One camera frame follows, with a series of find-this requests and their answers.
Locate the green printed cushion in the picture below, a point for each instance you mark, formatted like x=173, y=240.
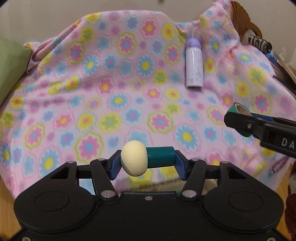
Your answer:
x=11, y=64

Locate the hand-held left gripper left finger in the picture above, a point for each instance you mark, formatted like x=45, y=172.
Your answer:
x=114, y=165

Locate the green tape roll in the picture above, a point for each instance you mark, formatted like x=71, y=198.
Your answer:
x=240, y=108

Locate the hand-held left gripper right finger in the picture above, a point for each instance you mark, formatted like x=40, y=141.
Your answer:
x=181, y=164

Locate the zebra striped pouch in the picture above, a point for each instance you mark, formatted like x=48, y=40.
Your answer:
x=259, y=42

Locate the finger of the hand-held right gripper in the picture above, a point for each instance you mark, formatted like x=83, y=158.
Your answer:
x=268, y=118
x=240, y=121

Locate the white bottle purple cap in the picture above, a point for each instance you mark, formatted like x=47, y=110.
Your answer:
x=194, y=67

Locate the pink floral fleece blanket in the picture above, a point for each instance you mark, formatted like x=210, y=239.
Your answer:
x=92, y=92

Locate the small blue object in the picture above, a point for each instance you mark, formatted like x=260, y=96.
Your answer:
x=271, y=58

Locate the brown wooden folding fan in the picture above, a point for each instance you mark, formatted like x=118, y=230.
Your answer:
x=242, y=18

